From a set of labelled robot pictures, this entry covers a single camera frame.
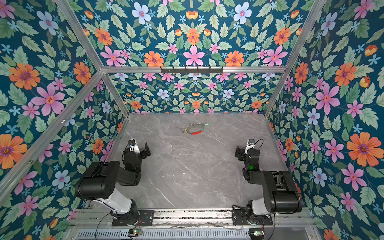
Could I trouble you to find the silver keyring with red grip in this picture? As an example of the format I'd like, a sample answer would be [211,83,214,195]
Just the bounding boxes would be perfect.
[181,123,205,135]

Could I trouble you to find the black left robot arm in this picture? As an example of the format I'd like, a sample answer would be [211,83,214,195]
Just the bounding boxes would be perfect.
[75,139,155,228]

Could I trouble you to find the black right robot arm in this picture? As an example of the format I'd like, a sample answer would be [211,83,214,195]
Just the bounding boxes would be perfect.
[232,145,303,226]

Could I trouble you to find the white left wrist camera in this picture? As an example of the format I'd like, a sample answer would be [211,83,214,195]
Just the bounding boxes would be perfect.
[127,139,140,154]

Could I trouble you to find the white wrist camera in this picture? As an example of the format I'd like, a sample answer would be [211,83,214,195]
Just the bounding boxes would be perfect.
[245,139,256,155]
[127,139,140,154]

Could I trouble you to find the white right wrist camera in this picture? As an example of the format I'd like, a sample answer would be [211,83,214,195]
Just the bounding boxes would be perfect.
[245,139,256,155]

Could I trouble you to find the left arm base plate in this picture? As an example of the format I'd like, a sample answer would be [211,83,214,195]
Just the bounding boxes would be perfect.
[112,210,155,227]

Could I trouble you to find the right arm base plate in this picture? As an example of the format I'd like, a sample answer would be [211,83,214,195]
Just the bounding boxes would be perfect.
[231,209,274,226]

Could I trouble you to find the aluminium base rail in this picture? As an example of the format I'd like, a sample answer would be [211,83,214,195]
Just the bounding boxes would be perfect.
[69,208,315,229]

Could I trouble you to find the white vented cable duct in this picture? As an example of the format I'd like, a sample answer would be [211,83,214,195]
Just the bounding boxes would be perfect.
[76,228,251,240]

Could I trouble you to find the aluminium frame bars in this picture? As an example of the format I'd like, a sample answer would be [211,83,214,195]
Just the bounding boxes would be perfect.
[1,1,325,209]

